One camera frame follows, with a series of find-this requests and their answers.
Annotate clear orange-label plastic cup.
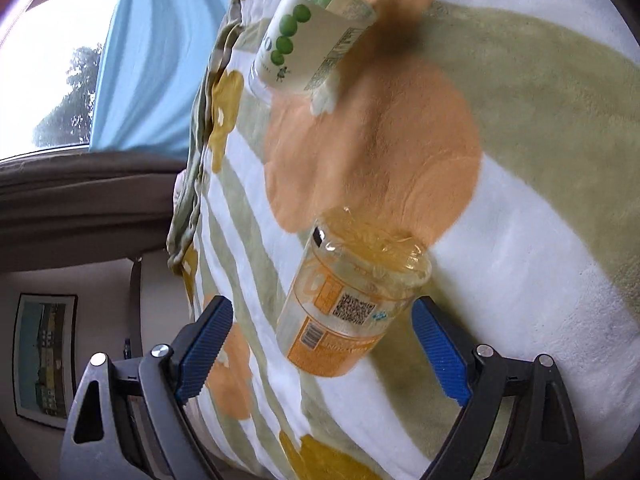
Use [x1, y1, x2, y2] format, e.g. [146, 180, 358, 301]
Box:
[277, 207, 432, 377]

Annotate framed city picture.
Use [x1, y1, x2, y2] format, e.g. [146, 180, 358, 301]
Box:
[12, 292, 78, 430]

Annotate brown left curtain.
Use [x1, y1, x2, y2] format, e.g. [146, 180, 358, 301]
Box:
[1, 151, 184, 272]

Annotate flower striped fleece blanket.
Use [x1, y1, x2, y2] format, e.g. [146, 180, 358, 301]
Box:
[168, 0, 639, 479]

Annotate light blue cloth over window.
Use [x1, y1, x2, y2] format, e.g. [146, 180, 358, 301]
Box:
[90, 0, 231, 160]

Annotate white green-dot label bottle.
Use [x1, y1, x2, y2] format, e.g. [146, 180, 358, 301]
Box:
[248, 0, 376, 104]

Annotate window with white frame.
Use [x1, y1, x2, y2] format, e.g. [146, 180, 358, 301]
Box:
[1, 0, 117, 159]

